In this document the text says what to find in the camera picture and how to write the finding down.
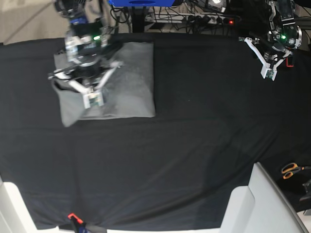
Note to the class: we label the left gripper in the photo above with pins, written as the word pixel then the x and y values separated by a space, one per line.
pixel 269 56

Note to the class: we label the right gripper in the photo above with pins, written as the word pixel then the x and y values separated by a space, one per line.
pixel 85 75

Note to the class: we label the grey T-shirt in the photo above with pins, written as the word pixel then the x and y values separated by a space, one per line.
pixel 129 92

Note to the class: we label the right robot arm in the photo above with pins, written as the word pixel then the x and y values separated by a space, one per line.
pixel 88 51

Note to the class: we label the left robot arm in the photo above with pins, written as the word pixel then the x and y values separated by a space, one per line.
pixel 281 38

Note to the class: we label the red black clamp right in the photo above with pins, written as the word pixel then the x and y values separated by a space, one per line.
pixel 289 61

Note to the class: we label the blue plastic box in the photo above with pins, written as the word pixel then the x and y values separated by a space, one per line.
pixel 141 3

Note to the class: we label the white power strip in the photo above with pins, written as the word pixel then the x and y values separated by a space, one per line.
pixel 209 18

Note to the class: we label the black metal stand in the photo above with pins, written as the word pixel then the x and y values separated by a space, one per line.
pixel 138 15

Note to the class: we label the black table cloth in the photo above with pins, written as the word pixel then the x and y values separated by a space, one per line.
pixel 215 117

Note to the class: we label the red blue clamp front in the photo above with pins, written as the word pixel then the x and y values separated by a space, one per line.
pixel 78 225

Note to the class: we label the white chair left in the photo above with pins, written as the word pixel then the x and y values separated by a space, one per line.
pixel 14 215

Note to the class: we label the orange handled scissors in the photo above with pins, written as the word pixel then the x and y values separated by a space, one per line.
pixel 292 168

